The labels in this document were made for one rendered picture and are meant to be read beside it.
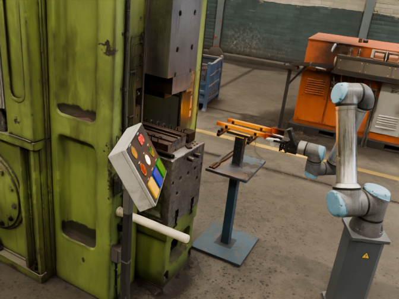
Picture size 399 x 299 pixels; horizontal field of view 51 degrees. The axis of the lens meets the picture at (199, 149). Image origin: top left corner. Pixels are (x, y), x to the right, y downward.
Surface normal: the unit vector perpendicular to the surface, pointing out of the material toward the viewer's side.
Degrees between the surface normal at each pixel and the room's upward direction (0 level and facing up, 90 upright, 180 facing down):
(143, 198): 90
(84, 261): 90
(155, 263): 90
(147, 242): 90
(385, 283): 0
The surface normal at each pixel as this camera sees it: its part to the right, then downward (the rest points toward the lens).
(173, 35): 0.87, 0.26
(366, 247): -0.06, 0.38
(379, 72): -0.40, 0.33
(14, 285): 0.10, -0.92
